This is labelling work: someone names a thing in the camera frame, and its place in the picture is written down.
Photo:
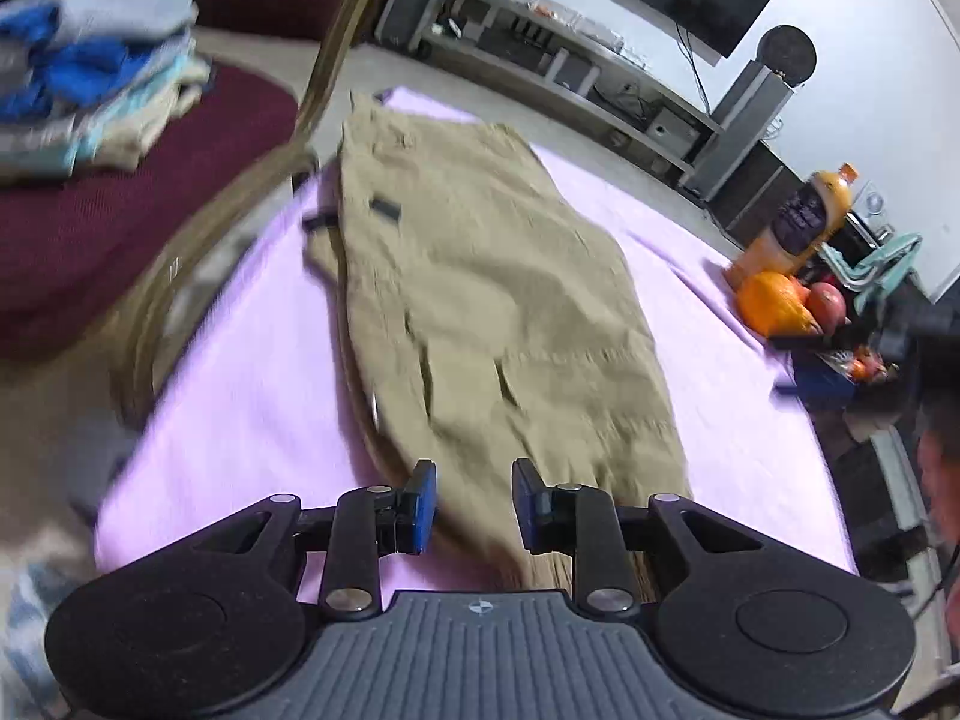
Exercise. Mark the stack of folded clothes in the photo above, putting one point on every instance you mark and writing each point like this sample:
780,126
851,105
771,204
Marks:
90,75

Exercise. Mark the khaki pants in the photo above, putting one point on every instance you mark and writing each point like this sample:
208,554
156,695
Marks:
487,277

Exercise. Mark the round black fan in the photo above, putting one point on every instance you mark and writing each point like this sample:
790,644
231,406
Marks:
786,54

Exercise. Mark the orange juice bottle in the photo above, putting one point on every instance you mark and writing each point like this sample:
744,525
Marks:
802,221

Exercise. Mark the pink blanket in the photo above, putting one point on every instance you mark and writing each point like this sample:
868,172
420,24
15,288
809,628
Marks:
247,390

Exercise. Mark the grey television stand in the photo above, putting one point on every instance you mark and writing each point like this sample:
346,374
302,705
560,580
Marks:
592,64

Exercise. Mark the large bumpy orange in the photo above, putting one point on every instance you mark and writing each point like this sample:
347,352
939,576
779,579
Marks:
772,304

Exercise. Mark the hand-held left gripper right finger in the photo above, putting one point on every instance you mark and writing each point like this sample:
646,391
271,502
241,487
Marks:
525,506

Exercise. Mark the tall grey speaker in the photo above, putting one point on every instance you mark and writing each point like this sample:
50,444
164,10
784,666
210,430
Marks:
739,127

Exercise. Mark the maroon chair with gold frame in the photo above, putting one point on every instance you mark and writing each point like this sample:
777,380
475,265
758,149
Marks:
112,247

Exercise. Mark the person's right hand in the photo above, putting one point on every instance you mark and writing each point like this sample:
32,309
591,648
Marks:
943,472

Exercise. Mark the teal baby stroller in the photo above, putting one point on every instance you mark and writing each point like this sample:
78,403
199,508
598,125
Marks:
889,255

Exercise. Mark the red apple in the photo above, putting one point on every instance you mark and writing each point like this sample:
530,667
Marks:
826,304

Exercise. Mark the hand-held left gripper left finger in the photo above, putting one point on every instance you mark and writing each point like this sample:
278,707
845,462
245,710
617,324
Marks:
420,506

